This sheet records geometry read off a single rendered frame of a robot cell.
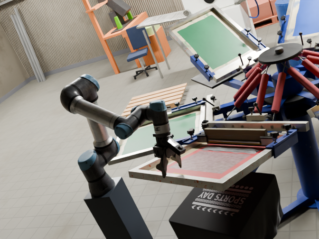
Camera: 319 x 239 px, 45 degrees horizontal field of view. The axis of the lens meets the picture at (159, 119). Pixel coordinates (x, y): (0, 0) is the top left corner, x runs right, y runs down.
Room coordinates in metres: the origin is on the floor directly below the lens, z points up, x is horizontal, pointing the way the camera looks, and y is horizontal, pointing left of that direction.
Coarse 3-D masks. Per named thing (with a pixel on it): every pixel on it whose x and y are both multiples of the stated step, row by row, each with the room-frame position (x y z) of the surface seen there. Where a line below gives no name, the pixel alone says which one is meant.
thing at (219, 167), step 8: (232, 152) 1.84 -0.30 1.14; (256, 152) 1.76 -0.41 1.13; (216, 160) 1.76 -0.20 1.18; (224, 160) 1.73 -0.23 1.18; (232, 160) 1.71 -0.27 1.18; (240, 160) 1.68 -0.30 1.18; (200, 168) 1.68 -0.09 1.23; (208, 168) 1.66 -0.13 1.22; (216, 168) 1.63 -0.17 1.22; (224, 168) 1.61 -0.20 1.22; (232, 168) 1.59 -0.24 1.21; (200, 176) 1.57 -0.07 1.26; (208, 176) 1.54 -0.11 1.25; (216, 176) 1.52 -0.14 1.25
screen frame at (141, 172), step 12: (192, 144) 2.08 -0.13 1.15; (264, 156) 1.60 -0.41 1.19; (144, 168) 1.80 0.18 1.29; (240, 168) 1.48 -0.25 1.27; (252, 168) 1.51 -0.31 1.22; (156, 180) 1.63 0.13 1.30; (168, 180) 1.57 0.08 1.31; (180, 180) 1.52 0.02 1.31; (192, 180) 1.47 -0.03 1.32; (204, 180) 1.42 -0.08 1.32; (216, 180) 1.39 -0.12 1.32; (228, 180) 1.38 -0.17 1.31
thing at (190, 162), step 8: (208, 144) 2.10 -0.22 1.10; (216, 144) 2.06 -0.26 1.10; (192, 152) 1.99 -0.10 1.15; (200, 152) 1.96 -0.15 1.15; (208, 152) 1.93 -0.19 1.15; (216, 152) 1.90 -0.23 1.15; (224, 152) 1.87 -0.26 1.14; (184, 160) 1.87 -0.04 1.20; (192, 160) 1.84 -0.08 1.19; (200, 160) 1.81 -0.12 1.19; (208, 160) 1.78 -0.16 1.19; (168, 168) 1.78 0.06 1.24; (176, 168) 1.76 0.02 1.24; (184, 168) 1.73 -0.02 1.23; (192, 168) 1.70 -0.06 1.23
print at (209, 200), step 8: (208, 192) 1.85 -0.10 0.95; (216, 192) 1.82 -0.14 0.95; (224, 192) 1.79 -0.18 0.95; (232, 192) 1.76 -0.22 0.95; (240, 192) 1.73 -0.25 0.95; (248, 192) 1.70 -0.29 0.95; (200, 200) 1.81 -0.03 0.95; (208, 200) 1.78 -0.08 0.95; (216, 200) 1.75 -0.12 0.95; (224, 200) 1.72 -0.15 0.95; (232, 200) 1.69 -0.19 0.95; (240, 200) 1.67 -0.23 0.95; (192, 208) 1.77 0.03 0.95; (200, 208) 1.74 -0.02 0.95; (208, 208) 1.71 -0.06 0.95; (216, 208) 1.68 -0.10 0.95; (224, 208) 1.66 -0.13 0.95; (232, 208) 1.63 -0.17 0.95; (240, 208) 1.61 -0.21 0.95; (232, 216) 1.58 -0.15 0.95
